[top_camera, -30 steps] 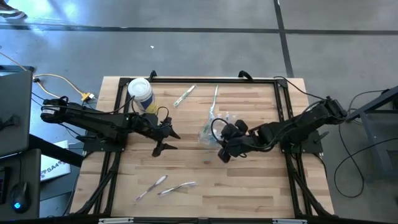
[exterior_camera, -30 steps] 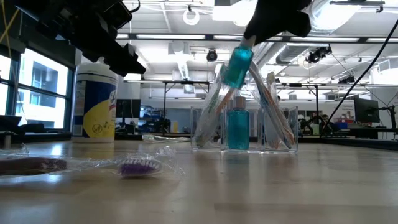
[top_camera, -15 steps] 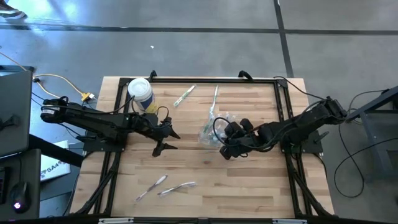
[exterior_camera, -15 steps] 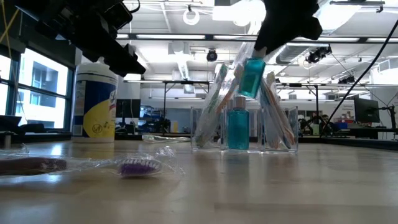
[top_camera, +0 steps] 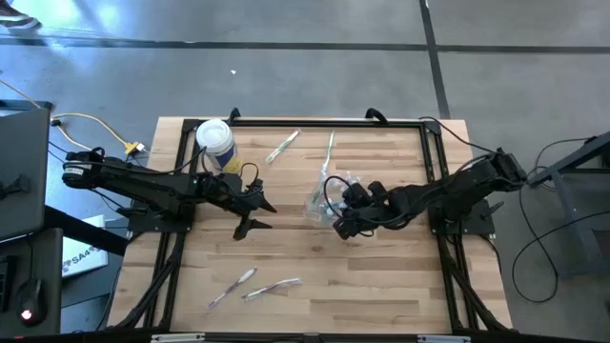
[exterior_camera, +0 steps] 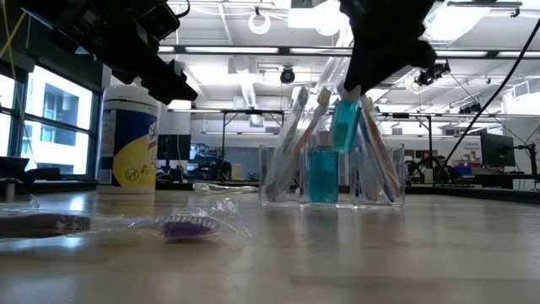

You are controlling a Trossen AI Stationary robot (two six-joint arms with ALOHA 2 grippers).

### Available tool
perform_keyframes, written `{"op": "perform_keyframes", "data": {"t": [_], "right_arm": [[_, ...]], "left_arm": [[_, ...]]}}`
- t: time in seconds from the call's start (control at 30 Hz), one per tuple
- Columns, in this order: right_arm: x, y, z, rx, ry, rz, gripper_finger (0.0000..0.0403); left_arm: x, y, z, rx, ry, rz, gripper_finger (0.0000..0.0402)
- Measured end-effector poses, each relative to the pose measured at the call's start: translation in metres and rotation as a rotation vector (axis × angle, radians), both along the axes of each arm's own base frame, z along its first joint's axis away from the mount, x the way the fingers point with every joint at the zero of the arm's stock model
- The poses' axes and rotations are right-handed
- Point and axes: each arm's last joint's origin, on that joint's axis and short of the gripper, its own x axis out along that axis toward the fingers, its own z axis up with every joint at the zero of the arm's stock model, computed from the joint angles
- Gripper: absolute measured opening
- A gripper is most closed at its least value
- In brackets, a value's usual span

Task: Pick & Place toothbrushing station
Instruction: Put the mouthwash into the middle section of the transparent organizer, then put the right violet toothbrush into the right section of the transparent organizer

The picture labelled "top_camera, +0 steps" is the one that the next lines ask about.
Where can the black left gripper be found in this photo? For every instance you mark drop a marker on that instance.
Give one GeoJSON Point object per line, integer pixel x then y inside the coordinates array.
{"type": "Point", "coordinates": [238, 193]}

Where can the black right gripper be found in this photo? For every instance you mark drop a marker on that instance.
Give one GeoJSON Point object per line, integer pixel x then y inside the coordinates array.
{"type": "Point", "coordinates": [367, 207]}

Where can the clear acrylic organizer box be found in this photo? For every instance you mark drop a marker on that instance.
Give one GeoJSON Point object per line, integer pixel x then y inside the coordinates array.
{"type": "Point", "coordinates": [317, 200]}

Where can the green toothbrush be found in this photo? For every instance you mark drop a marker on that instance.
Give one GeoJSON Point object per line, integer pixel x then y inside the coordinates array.
{"type": "Point", "coordinates": [283, 146]}
{"type": "Point", "coordinates": [329, 152]}

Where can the white toothbrush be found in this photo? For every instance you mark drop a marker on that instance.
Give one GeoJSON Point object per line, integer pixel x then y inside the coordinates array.
{"type": "Point", "coordinates": [271, 288]}

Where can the maroon toothbrush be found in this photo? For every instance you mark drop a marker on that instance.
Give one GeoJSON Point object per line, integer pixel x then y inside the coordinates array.
{"type": "Point", "coordinates": [232, 288]}

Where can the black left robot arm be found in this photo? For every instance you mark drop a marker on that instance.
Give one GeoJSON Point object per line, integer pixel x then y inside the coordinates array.
{"type": "Point", "coordinates": [143, 183]}

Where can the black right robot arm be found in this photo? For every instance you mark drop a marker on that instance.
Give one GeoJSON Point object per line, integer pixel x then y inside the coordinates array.
{"type": "Point", "coordinates": [453, 193]}

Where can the disinfecting wipes canister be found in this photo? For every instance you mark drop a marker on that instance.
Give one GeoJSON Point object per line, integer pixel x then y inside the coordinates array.
{"type": "Point", "coordinates": [214, 138]}

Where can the white printed box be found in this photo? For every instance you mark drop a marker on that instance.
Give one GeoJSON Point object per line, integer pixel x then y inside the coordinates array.
{"type": "Point", "coordinates": [83, 252]}

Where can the grey metal stand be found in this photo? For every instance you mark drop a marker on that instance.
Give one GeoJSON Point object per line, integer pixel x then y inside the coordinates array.
{"type": "Point", "coordinates": [574, 228]}

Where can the dark side desk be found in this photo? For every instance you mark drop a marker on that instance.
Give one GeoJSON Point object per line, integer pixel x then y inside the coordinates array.
{"type": "Point", "coordinates": [47, 267]}

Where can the grey equipment case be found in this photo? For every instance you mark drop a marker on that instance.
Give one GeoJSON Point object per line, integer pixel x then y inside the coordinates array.
{"type": "Point", "coordinates": [24, 157]}

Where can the black computer mouse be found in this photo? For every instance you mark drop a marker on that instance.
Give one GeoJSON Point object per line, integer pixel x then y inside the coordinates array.
{"type": "Point", "coordinates": [29, 300]}

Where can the person's shoe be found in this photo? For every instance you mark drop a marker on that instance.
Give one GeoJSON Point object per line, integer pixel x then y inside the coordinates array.
{"type": "Point", "coordinates": [19, 21]}

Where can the black aluminium table frame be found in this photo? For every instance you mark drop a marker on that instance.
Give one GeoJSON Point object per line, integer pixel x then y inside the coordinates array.
{"type": "Point", "coordinates": [310, 123]}

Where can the silver bracket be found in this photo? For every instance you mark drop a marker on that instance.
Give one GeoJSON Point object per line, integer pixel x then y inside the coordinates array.
{"type": "Point", "coordinates": [444, 338]}
{"type": "Point", "coordinates": [177, 338]}

